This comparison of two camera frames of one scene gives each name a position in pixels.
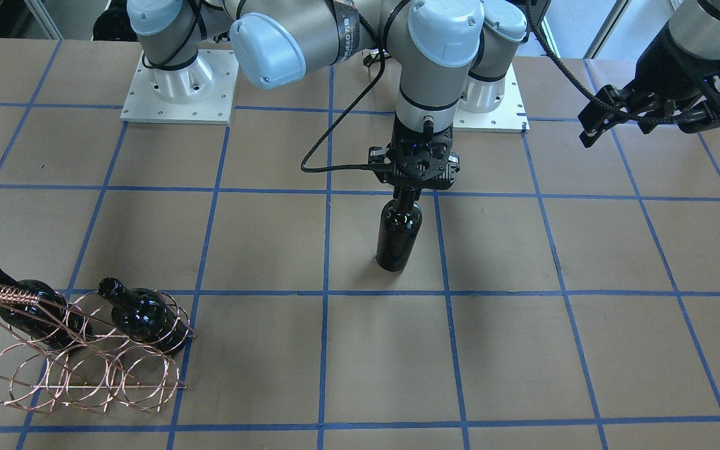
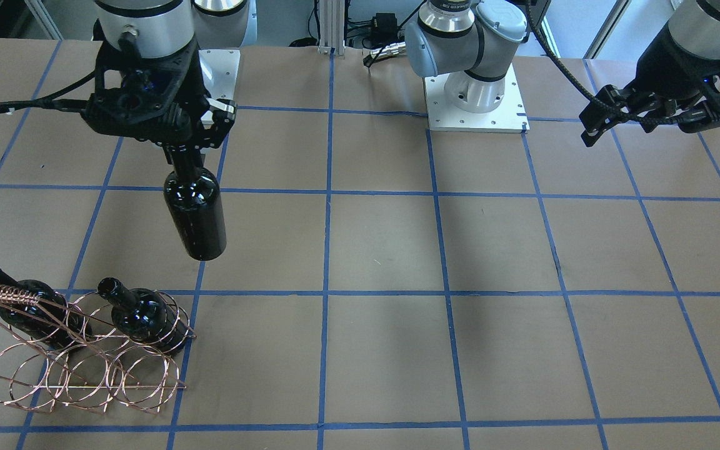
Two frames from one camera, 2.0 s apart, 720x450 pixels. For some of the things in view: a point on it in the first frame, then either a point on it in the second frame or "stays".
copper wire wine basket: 85,350 stays
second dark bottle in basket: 52,322 stays
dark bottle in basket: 145,315 stays
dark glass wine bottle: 399,225 → 193,199
